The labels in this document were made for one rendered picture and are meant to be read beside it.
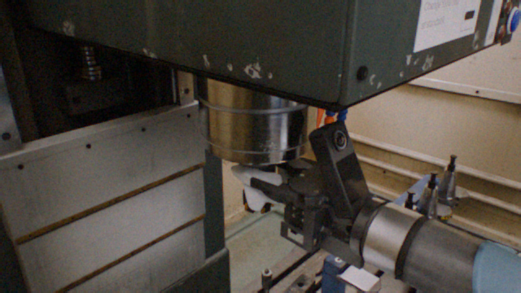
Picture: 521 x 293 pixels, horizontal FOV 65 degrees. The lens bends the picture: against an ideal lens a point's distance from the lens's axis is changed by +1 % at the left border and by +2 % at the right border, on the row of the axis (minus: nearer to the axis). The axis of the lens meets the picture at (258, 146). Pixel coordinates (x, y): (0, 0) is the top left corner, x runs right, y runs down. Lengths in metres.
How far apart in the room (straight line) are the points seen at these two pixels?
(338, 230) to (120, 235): 0.65
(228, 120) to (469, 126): 1.13
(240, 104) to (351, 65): 0.19
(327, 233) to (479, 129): 1.05
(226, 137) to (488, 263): 0.30
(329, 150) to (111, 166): 0.59
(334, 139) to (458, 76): 1.04
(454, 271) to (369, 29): 0.24
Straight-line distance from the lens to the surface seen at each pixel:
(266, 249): 1.85
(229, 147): 0.49
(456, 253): 0.45
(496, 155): 1.52
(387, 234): 0.46
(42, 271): 1.00
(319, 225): 0.52
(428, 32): 0.42
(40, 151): 0.87
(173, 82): 1.02
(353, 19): 0.30
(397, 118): 1.60
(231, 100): 0.47
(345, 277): 0.79
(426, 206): 0.96
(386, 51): 0.35
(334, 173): 0.47
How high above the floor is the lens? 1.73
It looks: 24 degrees down
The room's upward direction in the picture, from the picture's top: straight up
